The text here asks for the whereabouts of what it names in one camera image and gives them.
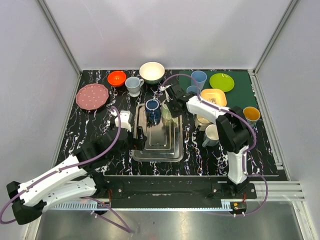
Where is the grey slotted cable duct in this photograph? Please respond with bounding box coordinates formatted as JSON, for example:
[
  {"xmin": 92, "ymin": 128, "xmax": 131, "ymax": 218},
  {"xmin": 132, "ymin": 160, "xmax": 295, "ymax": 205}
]
[{"xmin": 50, "ymin": 200, "xmax": 233, "ymax": 212}]

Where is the blue butterfly mug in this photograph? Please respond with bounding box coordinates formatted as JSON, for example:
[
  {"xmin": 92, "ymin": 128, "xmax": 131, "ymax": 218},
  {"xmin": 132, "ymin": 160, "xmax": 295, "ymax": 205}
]
[{"xmin": 243, "ymin": 106, "xmax": 261, "ymax": 127}]

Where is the light green mug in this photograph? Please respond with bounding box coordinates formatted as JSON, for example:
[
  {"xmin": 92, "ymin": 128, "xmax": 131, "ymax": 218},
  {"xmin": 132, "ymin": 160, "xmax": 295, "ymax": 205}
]
[{"xmin": 161, "ymin": 100, "xmax": 174, "ymax": 121}]

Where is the right aluminium frame post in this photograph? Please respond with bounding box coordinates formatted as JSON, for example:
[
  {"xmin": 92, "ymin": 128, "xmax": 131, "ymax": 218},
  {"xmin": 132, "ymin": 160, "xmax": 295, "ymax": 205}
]
[{"xmin": 252, "ymin": 0, "xmax": 301, "ymax": 76}]

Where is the light blue footed cup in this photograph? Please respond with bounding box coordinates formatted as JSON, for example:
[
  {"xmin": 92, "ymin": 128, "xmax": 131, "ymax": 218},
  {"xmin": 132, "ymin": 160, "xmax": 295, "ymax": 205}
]
[{"xmin": 125, "ymin": 76, "xmax": 144, "ymax": 98}]

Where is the yellow square plate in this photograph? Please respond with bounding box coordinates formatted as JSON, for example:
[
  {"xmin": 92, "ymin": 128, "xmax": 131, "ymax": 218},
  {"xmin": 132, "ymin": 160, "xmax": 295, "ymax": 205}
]
[{"xmin": 200, "ymin": 88, "xmax": 227, "ymax": 107}]

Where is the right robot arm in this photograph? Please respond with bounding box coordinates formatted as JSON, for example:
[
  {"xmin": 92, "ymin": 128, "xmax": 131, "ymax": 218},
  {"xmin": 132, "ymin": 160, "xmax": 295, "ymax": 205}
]
[{"xmin": 160, "ymin": 83, "xmax": 256, "ymax": 199}]

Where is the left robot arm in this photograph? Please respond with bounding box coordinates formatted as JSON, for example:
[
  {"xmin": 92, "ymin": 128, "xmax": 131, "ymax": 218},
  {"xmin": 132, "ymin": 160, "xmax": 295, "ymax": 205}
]
[{"xmin": 6, "ymin": 126, "xmax": 147, "ymax": 225}]

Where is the cream white mug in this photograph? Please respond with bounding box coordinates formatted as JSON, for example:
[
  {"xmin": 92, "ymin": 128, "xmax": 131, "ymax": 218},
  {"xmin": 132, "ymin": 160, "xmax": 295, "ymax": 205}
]
[{"xmin": 194, "ymin": 114, "xmax": 212, "ymax": 132}]

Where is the large white bowl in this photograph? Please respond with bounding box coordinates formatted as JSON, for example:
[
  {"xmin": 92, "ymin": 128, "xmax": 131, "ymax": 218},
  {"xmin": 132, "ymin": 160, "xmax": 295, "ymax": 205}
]
[{"xmin": 139, "ymin": 62, "xmax": 165, "ymax": 85}]

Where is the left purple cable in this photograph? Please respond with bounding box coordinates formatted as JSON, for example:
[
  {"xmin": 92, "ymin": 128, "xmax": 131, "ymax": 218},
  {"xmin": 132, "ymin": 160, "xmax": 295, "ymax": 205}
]
[{"xmin": 0, "ymin": 105, "xmax": 133, "ymax": 233}]

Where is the pink dotted plate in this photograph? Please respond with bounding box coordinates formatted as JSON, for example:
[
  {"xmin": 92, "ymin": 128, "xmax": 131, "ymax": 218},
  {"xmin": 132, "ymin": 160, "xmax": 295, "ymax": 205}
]
[{"xmin": 75, "ymin": 83, "xmax": 109, "ymax": 111}]

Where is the lime green plate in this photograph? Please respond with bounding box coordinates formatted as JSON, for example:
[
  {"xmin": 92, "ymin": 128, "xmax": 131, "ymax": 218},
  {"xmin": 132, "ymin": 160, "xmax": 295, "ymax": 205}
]
[{"xmin": 209, "ymin": 73, "xmax": 235, "ymax": 92}]

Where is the grey blue mug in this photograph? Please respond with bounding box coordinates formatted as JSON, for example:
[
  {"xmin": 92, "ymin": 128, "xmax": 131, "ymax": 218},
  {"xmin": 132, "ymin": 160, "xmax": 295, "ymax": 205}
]
[{"xmin": 202, "ymin": 124, "xmax": 220, "ymax": 148}]

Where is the aluminium frame post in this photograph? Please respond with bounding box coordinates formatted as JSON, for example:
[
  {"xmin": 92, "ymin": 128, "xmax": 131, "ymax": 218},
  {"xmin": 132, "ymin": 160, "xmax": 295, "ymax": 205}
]
[
  {"xmin": 252, "ymin": 0, "xmax": 301, "ymax": 76},
  {"xmin": 34, "ymin": 0, "xmax": 82, "ymax": 76}
]

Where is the dark green mat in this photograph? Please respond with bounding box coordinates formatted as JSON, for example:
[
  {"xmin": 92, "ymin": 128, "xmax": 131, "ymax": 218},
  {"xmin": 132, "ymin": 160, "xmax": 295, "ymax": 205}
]
[{"xmin": 173, "ymin": 70, "xmax": 258, "ymax": 109}]

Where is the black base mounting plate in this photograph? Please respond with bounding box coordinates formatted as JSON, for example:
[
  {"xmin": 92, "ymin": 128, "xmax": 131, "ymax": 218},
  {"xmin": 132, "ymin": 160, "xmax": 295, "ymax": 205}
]
[{"xmin": 94, "ymin": 175, "xmax": 257, "ymax": 211}]

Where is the blue plastic tumbler front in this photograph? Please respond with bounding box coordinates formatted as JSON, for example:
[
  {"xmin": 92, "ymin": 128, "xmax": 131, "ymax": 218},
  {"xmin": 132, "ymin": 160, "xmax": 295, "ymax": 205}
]
[{"xmin": 186, "ymin": 85, "xmax": 201, "ymax": 95}]

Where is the blue plastic tumbler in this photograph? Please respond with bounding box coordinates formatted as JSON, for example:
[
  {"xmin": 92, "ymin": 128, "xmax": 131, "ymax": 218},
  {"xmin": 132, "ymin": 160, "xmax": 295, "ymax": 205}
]
[
  {"xmin": 191, "ymin": 70, "xmax": 208, "ymax": 90},
  {"xmin": 186, "ymin": 85, "xmax": 201, "ymax": 95}
]

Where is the left aluminium frame post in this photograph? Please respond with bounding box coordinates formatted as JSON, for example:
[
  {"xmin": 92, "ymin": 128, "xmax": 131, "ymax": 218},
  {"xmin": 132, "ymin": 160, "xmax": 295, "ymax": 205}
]
[{"xmin": 34, "ymin": 0, "xmax": 82, "ymax": 76}]

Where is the silver metal tray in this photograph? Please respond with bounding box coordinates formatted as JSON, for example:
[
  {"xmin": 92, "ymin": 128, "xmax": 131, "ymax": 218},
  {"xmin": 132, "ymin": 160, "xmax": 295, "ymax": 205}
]
[{"xmin": 132, "ymin": 103, "xmax": 184, "ymax": 162}]

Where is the blue plastic tumbler rear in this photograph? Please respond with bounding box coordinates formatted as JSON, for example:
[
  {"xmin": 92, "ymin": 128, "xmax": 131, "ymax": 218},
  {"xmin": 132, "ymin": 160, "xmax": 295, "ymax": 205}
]
[{"xmin": 191, "ymin": 70, "xmax": 208, "ymax": 90}]

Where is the orange red bowl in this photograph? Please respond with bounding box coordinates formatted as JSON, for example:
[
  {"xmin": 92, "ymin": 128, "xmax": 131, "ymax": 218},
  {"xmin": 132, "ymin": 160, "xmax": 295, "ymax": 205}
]
[{"xmin": 107, "ymin": 70, "xmax": 127, "ymax": 87}]

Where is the dark blue mug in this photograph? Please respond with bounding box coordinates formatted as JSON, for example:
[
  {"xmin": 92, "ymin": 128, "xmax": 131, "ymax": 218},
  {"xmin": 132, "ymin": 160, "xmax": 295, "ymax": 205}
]
[{"xmin": 144, "ymin": 99, "xmax": 161, "ymax": 126}]

